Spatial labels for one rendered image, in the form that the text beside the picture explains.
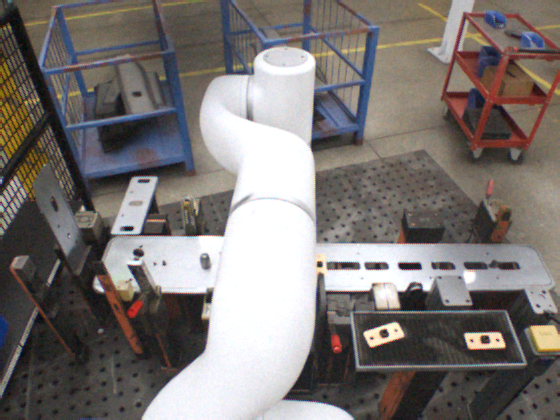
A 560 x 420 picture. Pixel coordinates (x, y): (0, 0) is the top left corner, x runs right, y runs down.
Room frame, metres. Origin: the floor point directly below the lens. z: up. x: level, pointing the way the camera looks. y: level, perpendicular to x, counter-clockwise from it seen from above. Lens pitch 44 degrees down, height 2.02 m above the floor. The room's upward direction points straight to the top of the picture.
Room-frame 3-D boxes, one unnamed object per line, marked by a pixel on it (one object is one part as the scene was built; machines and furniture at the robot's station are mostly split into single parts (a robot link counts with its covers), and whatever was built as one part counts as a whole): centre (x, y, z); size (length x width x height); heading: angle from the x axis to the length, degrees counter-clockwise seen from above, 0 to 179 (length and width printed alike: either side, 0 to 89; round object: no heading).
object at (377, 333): (0.49, -0.23, 1.17); 0.08 x 0.04 x 0.01; 108
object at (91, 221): (0.95, 0.62, 0.88); 0.08 x 0.08 x 0.36; 89
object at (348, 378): (0.60, -0.21, 0.90); 0.05 x 0.05 x 0.40; 89
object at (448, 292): (0.64, -0.45, 0.90); 0.13 x 0.10 x 0.41; 179
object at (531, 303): (0.64, -0.71, 0.88); 0.11 x 0.10 x 0.36; 179
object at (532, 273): (0.82, -0.14, 1.00); 1.38 x 0.22 x 0.02; 89
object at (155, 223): (1.01, 0.42, 0.84); 0.11 x 0.10 x 0.28; 179
